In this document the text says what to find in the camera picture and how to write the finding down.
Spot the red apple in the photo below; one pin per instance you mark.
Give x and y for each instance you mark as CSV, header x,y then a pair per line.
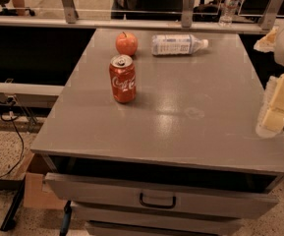
x,y
126,43

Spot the grey open top drawer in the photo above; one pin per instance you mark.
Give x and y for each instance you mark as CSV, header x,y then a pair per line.
x,y
202,192

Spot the metal railing frame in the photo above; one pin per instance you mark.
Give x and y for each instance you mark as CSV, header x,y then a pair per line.
x,y
190,18

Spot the lying clear water bottle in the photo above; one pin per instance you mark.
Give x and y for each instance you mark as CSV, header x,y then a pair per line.
x,y
176,44

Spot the red coke can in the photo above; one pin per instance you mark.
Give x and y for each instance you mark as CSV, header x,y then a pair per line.
x,y
123,78

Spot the grey bottom drawer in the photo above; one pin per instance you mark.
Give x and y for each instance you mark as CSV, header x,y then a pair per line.
x,y
95,228

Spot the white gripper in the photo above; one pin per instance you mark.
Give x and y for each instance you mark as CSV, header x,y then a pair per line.
x,y
271,116

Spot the black drawer handle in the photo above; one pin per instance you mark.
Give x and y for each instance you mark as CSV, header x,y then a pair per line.
x,y
160,203

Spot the grey middle drawer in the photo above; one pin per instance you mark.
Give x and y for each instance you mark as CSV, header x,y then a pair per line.
x,y
154,219

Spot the cardboard box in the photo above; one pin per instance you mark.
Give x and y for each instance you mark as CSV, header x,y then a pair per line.
x,y
37,194

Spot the standing clear water bottle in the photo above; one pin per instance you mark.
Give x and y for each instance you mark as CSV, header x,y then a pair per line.
x,y
228,11

